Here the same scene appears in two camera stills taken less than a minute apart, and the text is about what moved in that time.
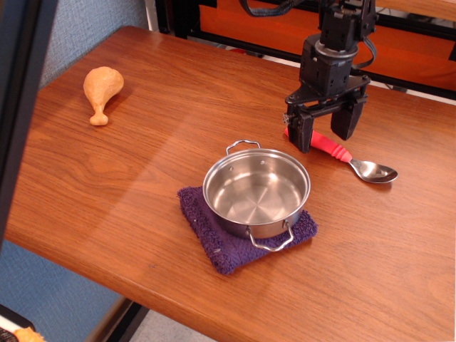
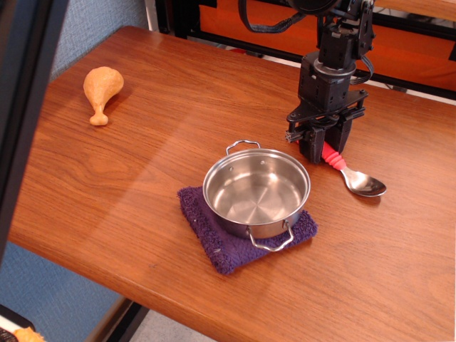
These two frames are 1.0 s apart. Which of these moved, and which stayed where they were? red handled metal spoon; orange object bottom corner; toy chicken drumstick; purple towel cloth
Moved: red handled metal spoon
Stayed: toy chicken drumstick; orange object bottom corner; purple towel cloth
